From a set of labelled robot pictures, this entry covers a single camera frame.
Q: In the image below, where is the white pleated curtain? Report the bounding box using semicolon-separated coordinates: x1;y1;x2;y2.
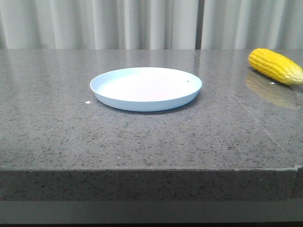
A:
0;0;303;50

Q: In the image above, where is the yellow corn cob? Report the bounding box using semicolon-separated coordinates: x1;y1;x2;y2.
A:
248;48;303;85

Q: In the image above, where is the light blue round plate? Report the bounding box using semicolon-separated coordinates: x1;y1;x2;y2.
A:
90;67;202;112

